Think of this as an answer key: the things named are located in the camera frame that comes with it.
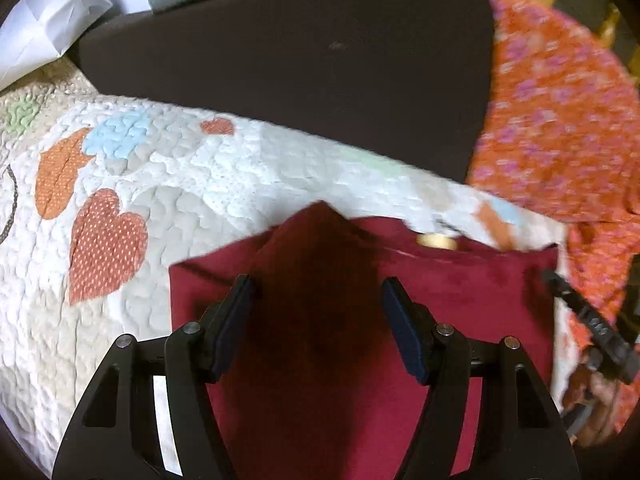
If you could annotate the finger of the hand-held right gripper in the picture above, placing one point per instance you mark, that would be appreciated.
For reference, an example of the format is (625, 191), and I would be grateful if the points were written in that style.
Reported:
(592, 322)

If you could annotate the dark red cloth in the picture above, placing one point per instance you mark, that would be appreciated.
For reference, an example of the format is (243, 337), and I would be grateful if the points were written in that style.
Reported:
(325, 260)

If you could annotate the orange floral cloth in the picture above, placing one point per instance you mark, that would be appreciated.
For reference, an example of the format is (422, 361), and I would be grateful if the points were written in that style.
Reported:
(550, 110)

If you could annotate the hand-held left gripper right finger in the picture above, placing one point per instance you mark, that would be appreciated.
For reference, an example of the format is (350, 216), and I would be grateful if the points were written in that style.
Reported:
(402, 320)

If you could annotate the dark brown flat cushion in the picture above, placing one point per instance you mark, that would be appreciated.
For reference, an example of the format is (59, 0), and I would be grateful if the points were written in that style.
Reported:
(300, 60)

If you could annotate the quilted heart-print blanket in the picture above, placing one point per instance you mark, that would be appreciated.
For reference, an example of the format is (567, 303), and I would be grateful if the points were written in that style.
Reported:
(175, 170)

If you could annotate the white paper bag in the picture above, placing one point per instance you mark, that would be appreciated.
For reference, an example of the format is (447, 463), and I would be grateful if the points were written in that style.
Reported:
(45, 25)

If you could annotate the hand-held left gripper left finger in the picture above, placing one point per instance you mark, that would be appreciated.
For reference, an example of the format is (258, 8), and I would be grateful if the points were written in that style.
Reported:
(234, 312)

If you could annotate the small tan tag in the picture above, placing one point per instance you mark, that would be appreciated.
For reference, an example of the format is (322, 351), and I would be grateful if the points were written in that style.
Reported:
(437, 241)

